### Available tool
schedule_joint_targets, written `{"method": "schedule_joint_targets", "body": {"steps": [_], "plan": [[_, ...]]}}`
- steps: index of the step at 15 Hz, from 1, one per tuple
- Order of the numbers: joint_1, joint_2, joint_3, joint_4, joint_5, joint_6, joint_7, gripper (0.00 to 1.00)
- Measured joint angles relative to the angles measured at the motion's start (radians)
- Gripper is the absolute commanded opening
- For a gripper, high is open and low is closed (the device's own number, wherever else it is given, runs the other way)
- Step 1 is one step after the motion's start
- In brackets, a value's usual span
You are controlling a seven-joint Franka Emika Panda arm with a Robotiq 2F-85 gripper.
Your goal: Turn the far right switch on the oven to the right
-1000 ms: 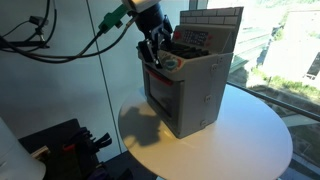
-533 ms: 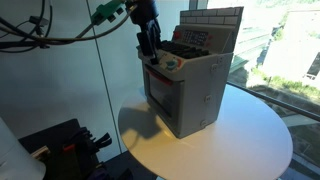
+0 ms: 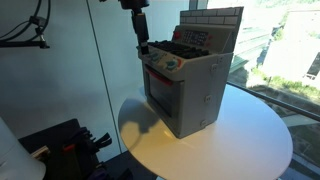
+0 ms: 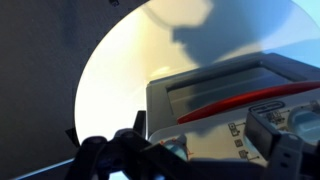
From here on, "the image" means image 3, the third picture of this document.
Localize window railing bar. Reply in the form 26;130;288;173
227;81;320;122

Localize grey toy oven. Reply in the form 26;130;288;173
137;6;245;140

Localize red oven door handle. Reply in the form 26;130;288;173
145;67;175;87

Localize red-tipped tool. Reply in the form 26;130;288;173
62;143;77;153

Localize white low building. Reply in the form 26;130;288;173
261;9;320;88

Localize black cable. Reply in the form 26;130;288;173
0;0;53;42

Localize black clamp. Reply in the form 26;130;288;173
79;127;113;158

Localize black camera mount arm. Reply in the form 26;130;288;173
0;15;51;50

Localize purple item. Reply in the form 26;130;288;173
89;165;108;180

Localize toy oven door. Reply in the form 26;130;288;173
143;64;185;130

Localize large blue ridged oven knob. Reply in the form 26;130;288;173
149;50;163;63

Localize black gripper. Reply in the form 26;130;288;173
118;0;151;56

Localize white rounded plastic cover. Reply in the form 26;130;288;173
0;116;47;180

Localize dark oven keypad panel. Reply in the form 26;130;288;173
182;29;210;47

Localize blue knob with orange ring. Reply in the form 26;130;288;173
165;57;180;72

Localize black stovetop burner grates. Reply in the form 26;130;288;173
148;39;211;61

